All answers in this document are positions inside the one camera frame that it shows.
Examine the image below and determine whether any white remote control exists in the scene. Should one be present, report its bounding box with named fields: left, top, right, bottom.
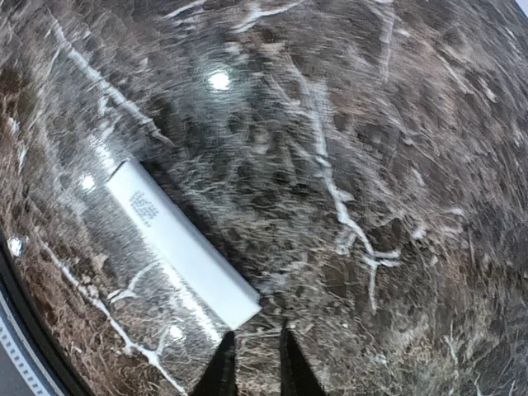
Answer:
left=106, top=160, right=261, bottom=330

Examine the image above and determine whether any white slotted cable duct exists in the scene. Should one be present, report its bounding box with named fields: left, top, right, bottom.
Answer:
left=1, top=317, right=50, bottom=396

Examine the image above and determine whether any black front frame rail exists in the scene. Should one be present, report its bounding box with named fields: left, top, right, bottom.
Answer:
left=1, top=238, right=93, bottom=395

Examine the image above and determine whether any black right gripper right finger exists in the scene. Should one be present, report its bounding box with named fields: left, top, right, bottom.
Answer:
left=279, top=328, right=326, bottom=396

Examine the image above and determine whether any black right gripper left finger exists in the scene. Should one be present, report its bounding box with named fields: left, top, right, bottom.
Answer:
left=191, top=332, right=238, bottom=396

